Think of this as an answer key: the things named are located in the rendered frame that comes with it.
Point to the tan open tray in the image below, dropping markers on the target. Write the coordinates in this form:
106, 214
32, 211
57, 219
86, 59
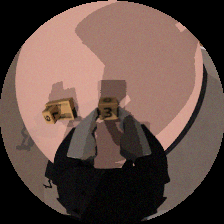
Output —
65, 107

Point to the tan cube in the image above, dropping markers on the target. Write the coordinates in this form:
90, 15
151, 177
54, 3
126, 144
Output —
51, 114
107, 107

